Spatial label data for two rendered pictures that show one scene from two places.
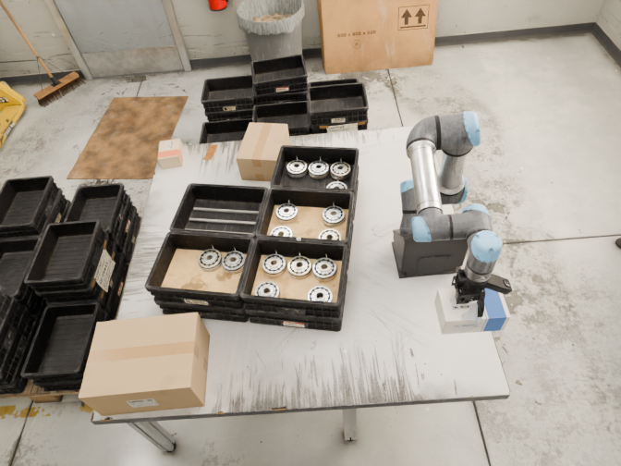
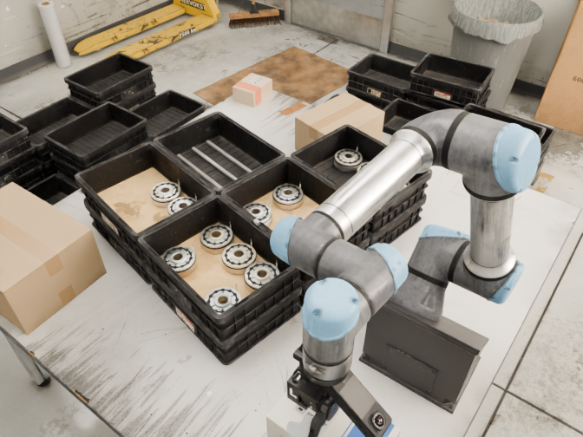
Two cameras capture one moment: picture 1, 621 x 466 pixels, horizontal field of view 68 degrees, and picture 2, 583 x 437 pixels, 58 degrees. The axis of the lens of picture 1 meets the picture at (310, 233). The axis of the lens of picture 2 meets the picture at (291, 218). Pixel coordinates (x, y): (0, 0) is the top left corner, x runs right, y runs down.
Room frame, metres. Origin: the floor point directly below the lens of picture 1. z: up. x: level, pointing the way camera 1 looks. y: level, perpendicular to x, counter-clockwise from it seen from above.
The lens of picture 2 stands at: (0.31, -0.67, 2.02)
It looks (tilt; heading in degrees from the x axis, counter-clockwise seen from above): 43 degrees down; 33
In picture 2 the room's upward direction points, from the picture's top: straight up
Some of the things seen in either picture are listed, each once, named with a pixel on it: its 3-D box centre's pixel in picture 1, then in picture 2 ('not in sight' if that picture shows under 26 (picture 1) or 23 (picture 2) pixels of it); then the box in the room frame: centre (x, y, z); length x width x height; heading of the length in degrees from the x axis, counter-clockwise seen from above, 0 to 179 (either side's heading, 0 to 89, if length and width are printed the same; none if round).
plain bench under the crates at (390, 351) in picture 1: (300, 280); (283, 301); (1.39, 0.08, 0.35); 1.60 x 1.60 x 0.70; 87
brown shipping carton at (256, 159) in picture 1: (264, 152); (338, 131); (1.98, 0.20, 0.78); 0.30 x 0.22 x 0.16; 165
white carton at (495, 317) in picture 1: (470, 309); (331, 434); (0.71, -0.49, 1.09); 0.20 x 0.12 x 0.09; 86
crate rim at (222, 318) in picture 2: (295, 271); (219, 252); (1.06, 0.08, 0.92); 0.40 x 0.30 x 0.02; 76
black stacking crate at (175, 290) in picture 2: (296, 277); (219, 264); (1.06, 0.08, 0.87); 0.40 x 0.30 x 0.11; 76
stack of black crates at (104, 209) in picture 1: (103, 225); (166, 137); (2.01, 1.30, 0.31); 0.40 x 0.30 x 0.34; 177
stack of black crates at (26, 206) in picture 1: (38, 225); (117, 107); (2.04, 1.70, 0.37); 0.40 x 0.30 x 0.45; 177
